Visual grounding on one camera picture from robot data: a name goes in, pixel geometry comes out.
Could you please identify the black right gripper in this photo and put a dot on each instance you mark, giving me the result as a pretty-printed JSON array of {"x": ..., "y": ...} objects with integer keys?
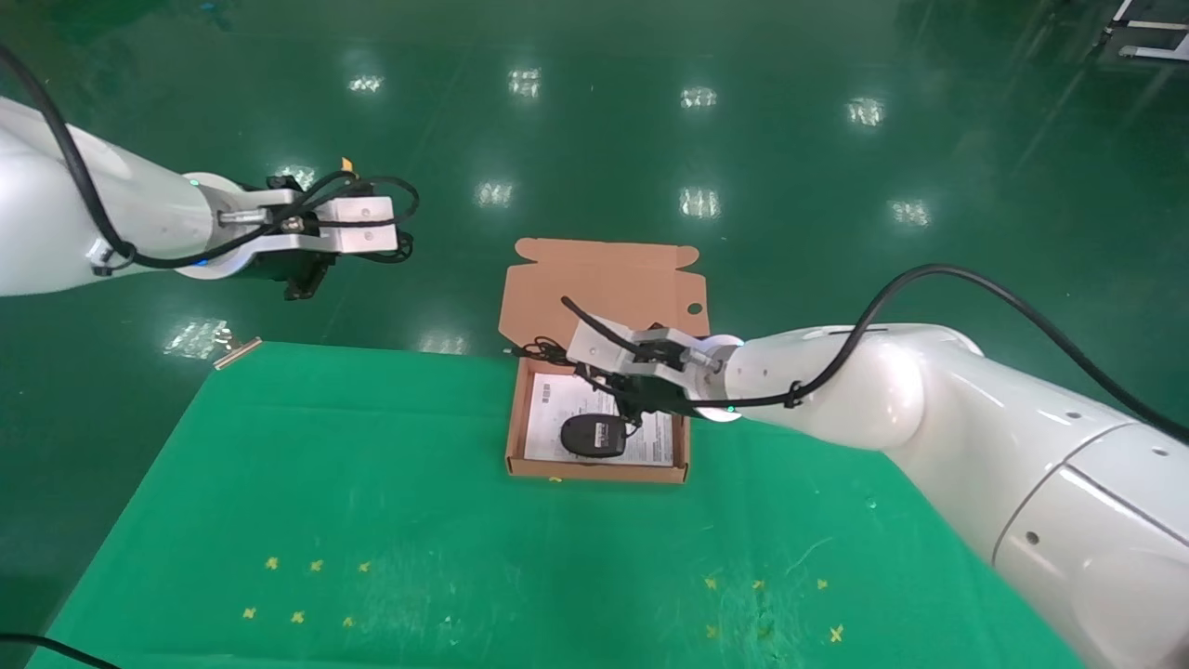
[{"x": 671, "y": 400}]

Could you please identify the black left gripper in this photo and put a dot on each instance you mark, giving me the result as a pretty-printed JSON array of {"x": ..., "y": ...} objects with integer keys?
[{"x": 288, "y": 265}]

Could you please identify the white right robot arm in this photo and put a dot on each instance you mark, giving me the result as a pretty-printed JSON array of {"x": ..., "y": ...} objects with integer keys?
[{"x": 929, "y": 400}]

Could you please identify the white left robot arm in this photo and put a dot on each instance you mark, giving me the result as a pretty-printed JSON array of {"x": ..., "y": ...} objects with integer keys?
[{"x": 93, "y": 214}]

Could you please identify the brown cardboard box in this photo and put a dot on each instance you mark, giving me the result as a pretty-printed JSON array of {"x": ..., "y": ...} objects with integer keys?
[{"x": 548, "y": 288}]

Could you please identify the white printed instruction sheet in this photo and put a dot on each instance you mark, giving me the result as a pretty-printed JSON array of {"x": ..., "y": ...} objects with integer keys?
[{"x": 548, "y": 418}]

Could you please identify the metal binder clip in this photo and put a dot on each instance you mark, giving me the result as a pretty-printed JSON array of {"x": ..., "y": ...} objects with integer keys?
[{"x": 237, "y": 354}]

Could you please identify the green table cloth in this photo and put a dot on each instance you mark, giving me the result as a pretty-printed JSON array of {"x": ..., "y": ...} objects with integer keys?
[{"x": 464, "y": 539}]

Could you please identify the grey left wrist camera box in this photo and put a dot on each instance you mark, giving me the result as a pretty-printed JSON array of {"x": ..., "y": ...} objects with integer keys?
[{"x": 362, "y": 228}]

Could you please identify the white metal table frame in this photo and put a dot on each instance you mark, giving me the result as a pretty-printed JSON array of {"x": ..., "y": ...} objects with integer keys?
[{"x": 1152, "y": 51}]

